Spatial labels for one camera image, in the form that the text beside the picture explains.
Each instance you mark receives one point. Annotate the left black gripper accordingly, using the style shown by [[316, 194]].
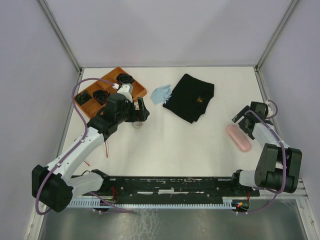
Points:
[[143, 113]]

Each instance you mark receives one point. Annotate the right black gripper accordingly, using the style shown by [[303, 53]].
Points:
[[245, 130]]

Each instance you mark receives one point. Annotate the marble pattern glasses case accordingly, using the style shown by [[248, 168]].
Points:
[[137, 124]]

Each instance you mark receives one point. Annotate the pink glasses case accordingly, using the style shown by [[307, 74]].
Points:
[[238, 137]]

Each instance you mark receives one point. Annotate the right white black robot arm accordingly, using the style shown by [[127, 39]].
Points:
[[278, 168]]

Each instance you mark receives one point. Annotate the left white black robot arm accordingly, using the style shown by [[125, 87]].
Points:
[[53, 184]]

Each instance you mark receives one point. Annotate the red sunglasses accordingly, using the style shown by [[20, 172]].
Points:
[[106, 153]]

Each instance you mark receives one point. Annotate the crumpled light blue cloth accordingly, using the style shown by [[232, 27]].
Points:
[[161, 94]]

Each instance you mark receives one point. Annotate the rolled black belt top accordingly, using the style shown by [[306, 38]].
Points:
[[124, 78]]

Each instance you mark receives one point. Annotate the rolled black belt middle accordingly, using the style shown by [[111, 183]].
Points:
[[101, 96]]

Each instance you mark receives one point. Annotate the black folded cloth pouch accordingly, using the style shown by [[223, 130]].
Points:
[[189, 98]]

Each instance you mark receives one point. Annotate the wooden compartment tray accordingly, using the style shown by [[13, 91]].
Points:
[[91, 107]]

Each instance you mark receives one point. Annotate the rolled green black belt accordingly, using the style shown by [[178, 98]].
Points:
[[82, 97]]

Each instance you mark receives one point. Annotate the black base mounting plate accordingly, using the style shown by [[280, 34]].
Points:
[[136, 186]]

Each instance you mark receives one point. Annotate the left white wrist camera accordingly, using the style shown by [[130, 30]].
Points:
[[124, 89]]

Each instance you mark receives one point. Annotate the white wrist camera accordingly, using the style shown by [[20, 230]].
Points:
[[124, 89], [271, 108]]

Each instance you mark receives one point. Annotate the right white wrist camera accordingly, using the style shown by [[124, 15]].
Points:
[[271, 108]]

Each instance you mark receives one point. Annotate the white slotted cable duct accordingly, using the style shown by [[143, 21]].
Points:
[[176, 202]]

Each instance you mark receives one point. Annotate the right aluminium frame post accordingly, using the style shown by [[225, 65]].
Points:
[[277, 33]]

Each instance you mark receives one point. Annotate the aluminium frame post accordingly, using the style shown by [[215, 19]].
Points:
[[277, 33], [44, 6]]

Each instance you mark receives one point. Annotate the left aluminium frame post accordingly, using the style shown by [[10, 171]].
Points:
[[44, 6]]

